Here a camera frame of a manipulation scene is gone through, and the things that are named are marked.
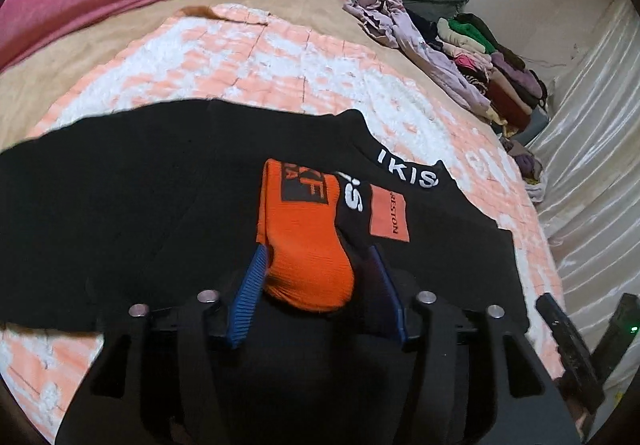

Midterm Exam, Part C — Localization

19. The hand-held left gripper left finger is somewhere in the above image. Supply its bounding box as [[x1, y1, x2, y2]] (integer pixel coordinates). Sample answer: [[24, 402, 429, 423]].
[[55, 245, 271, 445]]

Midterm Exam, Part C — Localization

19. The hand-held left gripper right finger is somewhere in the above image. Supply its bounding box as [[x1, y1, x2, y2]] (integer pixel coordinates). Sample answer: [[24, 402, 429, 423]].
[[367, 245, 583, 445]]

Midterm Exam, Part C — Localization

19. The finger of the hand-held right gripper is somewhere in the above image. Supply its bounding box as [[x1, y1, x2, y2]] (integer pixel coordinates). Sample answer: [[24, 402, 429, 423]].
[[535, 292, 608, 416]]

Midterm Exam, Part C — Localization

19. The black garment with orange patches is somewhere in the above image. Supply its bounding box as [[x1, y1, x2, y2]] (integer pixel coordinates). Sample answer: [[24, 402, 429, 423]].
[[0, 98, 531, 445]]

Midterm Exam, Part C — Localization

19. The small heap of purple clothes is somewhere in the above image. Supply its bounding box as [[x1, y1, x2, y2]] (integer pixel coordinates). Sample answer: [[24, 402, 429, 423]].
[[500, 135, 548, 203]]

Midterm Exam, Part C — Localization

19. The pile of folded clothes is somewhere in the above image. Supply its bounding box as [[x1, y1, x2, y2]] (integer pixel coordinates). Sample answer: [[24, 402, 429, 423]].
[[407, 12, 551, 136]]

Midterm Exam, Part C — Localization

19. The white satin curtain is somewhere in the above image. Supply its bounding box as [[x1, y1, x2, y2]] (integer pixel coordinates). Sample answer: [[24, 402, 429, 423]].
[[525, 0, 640, 396]]

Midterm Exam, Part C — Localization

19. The blue grey container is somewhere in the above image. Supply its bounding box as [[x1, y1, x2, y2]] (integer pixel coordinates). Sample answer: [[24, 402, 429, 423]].
[[517, 109, 549, 143]]

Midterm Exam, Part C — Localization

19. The orange and white fluffy blanket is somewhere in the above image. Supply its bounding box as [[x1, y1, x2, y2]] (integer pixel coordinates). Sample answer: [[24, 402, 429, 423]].
[[0, 2, 566, 441]]

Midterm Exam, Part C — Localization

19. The lavender crumpled garment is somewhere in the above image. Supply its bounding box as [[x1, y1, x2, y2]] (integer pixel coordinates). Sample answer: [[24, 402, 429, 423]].
[[342, 0, 493, 115]]

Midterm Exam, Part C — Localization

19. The beige bed sheet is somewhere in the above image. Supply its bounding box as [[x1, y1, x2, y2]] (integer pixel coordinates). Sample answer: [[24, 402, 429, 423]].
[[0, 0, 501, 126]]

